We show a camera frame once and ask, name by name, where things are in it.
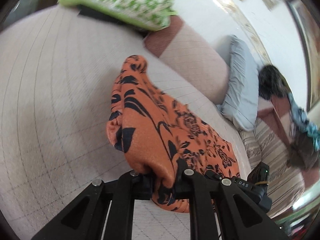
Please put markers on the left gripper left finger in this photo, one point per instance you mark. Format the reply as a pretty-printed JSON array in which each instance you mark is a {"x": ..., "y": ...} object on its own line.
[{"x": 103, "y": 210}]

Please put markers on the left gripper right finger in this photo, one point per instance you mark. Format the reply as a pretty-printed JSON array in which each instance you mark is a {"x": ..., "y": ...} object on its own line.
[{"x": 221, "y": 210}]

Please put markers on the orange black floral blouse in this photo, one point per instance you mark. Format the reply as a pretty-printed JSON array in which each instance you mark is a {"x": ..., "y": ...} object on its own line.
[{"x": 158, "y": 133}]

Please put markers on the striped floral cushion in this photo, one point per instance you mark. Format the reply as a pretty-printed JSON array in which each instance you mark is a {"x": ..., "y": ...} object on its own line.
[{"x": 286, "y": 184}]

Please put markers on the blue denim garment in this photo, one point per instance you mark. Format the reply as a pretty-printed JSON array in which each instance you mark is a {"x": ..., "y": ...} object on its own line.
[{"x": 303, "y": 123}]

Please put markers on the light blue pillow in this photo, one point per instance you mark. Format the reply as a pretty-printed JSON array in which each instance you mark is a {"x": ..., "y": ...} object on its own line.
[{"x": 240, "y": 105}]

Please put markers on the pink quilted bolster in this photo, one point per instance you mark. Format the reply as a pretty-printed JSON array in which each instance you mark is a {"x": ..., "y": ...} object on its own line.
[{"x": 180, "y": 47}]

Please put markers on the black folded cloth under pillow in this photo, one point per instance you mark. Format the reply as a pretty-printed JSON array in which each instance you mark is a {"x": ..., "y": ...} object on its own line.
[{"x": 94, "y": 14}]

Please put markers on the green white patterned pillow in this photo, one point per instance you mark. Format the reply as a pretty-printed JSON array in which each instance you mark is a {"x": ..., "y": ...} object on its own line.
[{"x": 152, "y": 15}]

